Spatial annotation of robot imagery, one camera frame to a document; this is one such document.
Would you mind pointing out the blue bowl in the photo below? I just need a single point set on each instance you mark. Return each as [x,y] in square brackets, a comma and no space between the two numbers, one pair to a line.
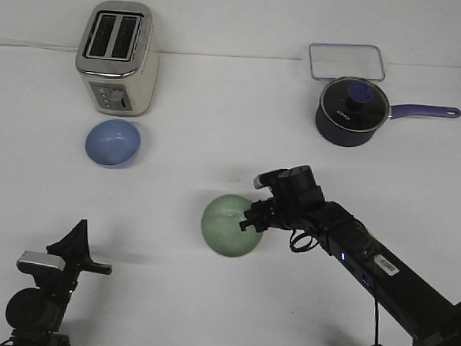
[113,143]

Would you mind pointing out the glass pot lid blue knob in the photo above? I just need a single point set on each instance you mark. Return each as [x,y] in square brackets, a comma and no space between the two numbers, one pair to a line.
[354,104]

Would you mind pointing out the silver two-slot toaster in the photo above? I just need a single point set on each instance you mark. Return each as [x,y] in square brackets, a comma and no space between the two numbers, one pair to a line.
[118,58]

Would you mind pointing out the dark blue saucepan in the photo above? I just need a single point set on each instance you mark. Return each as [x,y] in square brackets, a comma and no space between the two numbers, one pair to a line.
[345,138]

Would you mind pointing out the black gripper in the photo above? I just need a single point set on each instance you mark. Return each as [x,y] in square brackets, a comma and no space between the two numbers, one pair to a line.
[270,213]
[82,260]

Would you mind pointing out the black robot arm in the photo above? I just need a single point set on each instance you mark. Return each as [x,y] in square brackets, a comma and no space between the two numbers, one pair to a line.
[36,313]
[297,204]

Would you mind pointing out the green bowl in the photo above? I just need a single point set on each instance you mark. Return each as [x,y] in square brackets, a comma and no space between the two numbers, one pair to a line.
[220,226]

